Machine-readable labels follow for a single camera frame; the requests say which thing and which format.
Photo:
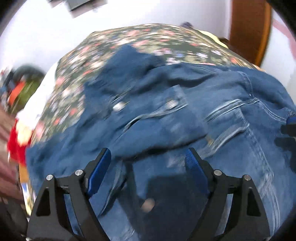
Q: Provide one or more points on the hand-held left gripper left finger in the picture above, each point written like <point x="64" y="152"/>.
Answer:
<point x="101" y="166"/>

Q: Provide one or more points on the yellow cloth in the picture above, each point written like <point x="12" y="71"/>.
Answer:
<point x="212" y="38"/>

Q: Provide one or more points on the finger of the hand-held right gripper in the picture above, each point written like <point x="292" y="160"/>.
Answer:
<point x="288" y="142"/>
<point x="291" y="126"/>

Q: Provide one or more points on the pile of colourful clutter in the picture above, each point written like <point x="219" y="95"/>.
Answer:
<point x="22" y="90"/>

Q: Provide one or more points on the purple cloth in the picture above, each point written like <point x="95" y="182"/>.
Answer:
<point x="187" y="24"/>

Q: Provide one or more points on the person's striped shirt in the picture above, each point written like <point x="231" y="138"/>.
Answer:
<point x="8" y="148"/>

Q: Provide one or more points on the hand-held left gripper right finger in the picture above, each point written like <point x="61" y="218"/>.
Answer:
<point x="193" y="166"/>

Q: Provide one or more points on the wooden door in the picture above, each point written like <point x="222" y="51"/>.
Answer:
<point x="248" y="27"/>

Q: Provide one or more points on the floral bedspread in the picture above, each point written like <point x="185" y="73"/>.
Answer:
<point x="104" y="46"/>

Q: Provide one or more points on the blue denim jeans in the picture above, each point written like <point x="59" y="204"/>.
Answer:
<point x="161" y="111"/>

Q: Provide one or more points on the red and white cloth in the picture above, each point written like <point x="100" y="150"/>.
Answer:
<point x="39" y="99"/>

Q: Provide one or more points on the grey wall frame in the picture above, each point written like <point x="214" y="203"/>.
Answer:
<point x="76" y="4"/>

